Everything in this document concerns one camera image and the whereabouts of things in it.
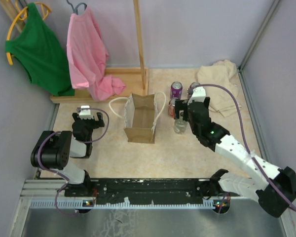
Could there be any clear glass beverage bottle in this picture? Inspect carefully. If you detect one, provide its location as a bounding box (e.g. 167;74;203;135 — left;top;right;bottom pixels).
174;112;187;134

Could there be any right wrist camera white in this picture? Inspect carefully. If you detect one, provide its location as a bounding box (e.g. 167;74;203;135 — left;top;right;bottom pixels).
187;86;206;105

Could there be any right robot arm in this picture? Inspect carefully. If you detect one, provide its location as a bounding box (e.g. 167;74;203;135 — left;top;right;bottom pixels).
174;97;296;218

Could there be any white rope bag handle left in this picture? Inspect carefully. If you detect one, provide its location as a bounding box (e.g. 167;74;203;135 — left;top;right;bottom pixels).
109;96;128;121

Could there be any purple cable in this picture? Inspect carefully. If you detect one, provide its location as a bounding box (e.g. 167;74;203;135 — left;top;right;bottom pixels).
36;107;110;218
188;83;296;214

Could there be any purple Fanta can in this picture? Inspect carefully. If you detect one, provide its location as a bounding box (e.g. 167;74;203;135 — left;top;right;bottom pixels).
187;81;200;99
170;81;183;99

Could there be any yellow clothes hanger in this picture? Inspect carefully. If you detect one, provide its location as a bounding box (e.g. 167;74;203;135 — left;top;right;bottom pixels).
6;1;52;66

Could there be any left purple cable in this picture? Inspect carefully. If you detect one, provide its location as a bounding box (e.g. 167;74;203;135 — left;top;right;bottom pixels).
36;107;110;218

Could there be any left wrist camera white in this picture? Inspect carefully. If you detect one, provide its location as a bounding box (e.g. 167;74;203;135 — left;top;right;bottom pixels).
77;105;94;120

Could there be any pink t-shirt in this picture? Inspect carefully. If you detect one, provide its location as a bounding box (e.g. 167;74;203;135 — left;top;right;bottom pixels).
67;7;126;101

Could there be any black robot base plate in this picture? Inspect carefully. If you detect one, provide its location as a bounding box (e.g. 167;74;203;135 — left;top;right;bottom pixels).
64;177;240;205

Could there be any wooden clothes rack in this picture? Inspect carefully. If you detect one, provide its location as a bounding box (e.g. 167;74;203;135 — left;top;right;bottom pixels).
0;0;149;104

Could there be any beige crumpled cloth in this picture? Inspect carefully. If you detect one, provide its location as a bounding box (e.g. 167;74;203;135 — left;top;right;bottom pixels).
196;59;239;117

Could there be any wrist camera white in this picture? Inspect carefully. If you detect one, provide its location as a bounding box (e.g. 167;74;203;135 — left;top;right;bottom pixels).
187;86;206;105
77;105;94;120

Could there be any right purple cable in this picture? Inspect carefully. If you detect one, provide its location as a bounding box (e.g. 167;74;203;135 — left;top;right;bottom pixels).
188;83;296;214

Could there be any grey clothes hanger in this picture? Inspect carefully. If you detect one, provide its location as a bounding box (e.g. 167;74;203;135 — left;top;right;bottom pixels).
66;0;87;15

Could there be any green tank top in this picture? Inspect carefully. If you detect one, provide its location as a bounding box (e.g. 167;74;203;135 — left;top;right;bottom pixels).
5;2;74;96

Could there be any red Coca-Cola can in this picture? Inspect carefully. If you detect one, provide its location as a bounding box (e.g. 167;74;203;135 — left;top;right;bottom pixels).
168;97;179;118

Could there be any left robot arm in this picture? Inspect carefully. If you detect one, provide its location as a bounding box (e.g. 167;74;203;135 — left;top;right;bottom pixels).
31;109;109;196

